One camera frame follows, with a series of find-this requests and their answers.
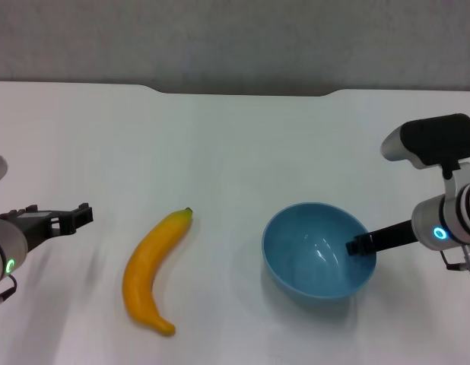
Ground yellow banana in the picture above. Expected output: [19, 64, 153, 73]
[122, 207, 194, 337]

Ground right silver camera bracket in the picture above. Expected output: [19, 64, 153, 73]
[442, 161, 470, 198]

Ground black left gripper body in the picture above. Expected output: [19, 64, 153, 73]
[0, 207, 56, 254]

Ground right wrist camera housing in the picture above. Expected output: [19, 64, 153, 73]
[379, 113, 470, 170]

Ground blue plastic bowl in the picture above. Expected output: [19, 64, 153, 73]
[262, 202, 377, 307]

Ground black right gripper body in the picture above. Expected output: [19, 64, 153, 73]
[371, 219, 418, 252]

